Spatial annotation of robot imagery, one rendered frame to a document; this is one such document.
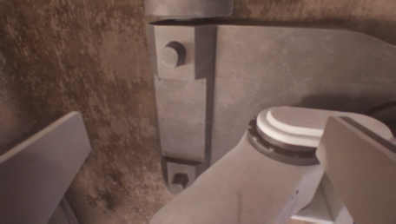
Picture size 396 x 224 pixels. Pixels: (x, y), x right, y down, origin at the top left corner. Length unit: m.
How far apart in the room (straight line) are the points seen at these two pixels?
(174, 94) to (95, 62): 0.41
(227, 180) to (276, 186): 0.06
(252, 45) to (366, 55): 0.21
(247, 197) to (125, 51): 0.59
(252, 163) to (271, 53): 0.23
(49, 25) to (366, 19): 0.94
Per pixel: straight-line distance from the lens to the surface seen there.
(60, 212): 1.55
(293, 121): 0.36
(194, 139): 0.53
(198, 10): 0.43
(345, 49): 0.48
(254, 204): 0.28
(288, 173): 0.33
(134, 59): 0.73
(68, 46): 0.87
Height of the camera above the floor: 0.61
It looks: 59 degrees down
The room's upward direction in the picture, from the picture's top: 154 degrees counter-clockwise
